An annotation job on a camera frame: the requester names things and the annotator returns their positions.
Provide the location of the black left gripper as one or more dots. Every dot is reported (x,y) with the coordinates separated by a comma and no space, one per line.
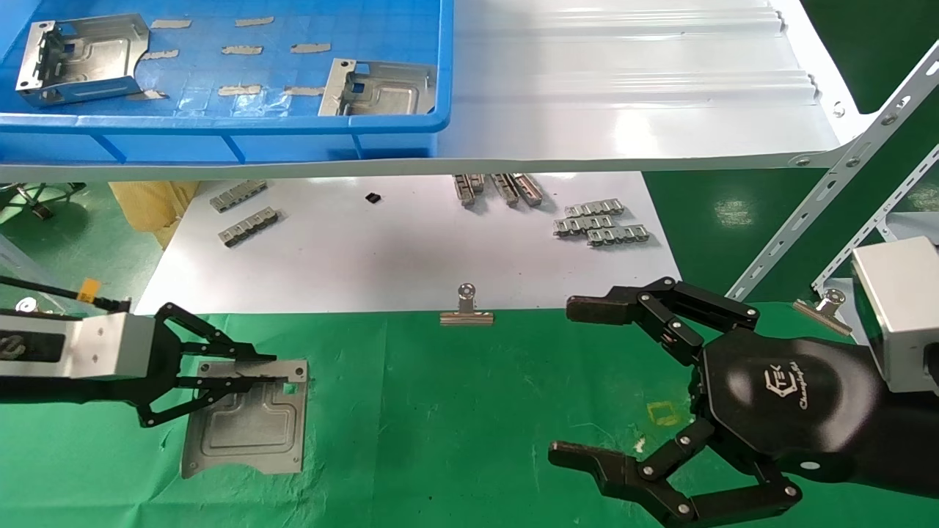
(110,348)

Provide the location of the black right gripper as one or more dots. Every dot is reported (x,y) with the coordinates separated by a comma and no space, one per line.
(785,403)

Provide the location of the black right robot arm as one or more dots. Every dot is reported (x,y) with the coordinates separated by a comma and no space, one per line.
(910,447)

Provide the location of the small notched metal strip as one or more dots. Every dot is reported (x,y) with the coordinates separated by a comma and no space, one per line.
(249,228)
(594,209)
(618,236)
(238,196)
(583,226)

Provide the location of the green table cloth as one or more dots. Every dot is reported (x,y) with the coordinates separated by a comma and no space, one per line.
(440,425)

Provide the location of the yellow bag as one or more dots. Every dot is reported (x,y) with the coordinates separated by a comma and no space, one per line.
(150,209)

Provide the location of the blue plastic bin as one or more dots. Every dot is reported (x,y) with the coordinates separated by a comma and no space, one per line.
(293,145)

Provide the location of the black chair base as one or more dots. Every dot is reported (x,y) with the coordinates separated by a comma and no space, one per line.
(37,196)

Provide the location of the white shelf board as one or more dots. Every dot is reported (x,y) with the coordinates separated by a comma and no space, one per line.
(623,110)

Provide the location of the grey tape strip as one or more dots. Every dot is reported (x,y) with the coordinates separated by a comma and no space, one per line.
(239,90)
(254,21)
(170,23)
(311,48)
(304,91)
(161,54)
(242,50)
(149,94)

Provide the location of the long perforated steel angle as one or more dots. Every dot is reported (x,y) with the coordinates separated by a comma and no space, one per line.
(829,183)

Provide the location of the short perforated steel angle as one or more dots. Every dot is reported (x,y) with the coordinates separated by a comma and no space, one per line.
(866,235)

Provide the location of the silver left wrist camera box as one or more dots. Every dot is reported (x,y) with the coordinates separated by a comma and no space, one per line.
(37,345)

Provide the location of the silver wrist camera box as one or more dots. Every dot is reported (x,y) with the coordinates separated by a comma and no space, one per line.
(37,345)
(906,315)

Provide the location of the small metal rail piece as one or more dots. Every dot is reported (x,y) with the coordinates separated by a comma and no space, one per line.
(528,191)
(505,191)
(477,183)
(463,192)

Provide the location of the stamped metal bracket with tab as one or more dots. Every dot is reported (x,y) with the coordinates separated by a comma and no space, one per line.
(389,92)

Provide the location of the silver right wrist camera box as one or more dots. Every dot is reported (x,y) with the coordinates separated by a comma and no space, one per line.
(906,315)

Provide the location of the boxy folded metal bracket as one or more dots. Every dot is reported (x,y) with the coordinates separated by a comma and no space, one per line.
(103,51)

